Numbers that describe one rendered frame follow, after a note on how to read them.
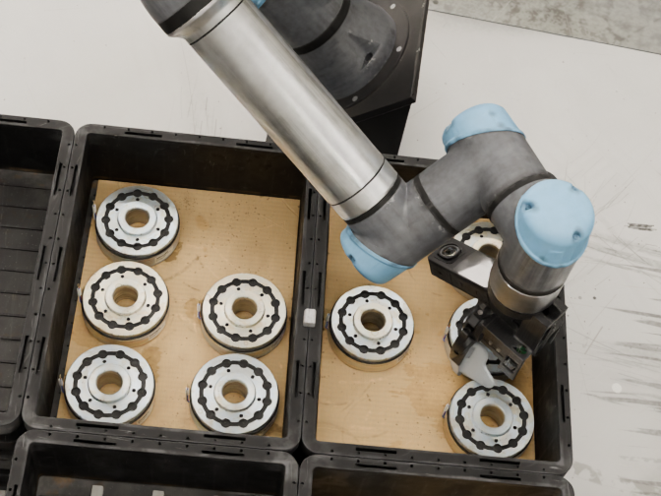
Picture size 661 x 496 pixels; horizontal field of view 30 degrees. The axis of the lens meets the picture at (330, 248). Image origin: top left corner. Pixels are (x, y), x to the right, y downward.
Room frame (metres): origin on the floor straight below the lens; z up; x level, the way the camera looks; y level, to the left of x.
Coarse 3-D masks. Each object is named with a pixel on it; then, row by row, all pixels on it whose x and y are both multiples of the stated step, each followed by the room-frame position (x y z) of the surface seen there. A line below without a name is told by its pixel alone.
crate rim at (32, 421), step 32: (96, 128) 0.84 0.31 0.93; (128, 128) 0.85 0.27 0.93; (64, 192) 0.74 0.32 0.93; (64, 224) 0.70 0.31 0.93; (64, 256) 0.66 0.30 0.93; (32, 352) 0.54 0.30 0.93; (32, 384) 0.50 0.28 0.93; (32, 416) 0.46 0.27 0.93; (288, 416) 0.53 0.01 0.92; (256, 448) 0.48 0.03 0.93; (288, 448) 0.49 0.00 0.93
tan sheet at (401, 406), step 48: (336, 240) 0.82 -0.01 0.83; (336, 288) 0.75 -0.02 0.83; (432, 288) 0.77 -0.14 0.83; (432, 336) 0.71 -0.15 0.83; (336, 384) 0.62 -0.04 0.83; (384, 384) 0.63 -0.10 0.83; (432, 384) 0.64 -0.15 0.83; (528, 384) 0.67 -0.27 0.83; (336, 432) 0.56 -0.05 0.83; (384, 432) 0.57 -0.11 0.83; (432, 432) 0.58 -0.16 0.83
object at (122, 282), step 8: (120, 280) 0.68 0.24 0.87; (128, 280) 0.68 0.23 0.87; (136, 280) 0.68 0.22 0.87; (112, 288) 0.66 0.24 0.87; (136, 288) 0.67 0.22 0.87; (144, 288) 0.67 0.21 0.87; (104, 296) 0.65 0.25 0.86; (112, 296) 0.65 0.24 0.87; (144, 296) 0.66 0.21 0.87; (112, 304) 0.64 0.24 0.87; (136, 304) 0.65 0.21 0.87; (144, 304) 0.65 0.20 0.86; (112, 312) 0.64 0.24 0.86; (120, 312) 0.64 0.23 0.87; (128, 312) 0.64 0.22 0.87; (136, 312) 0.64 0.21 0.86
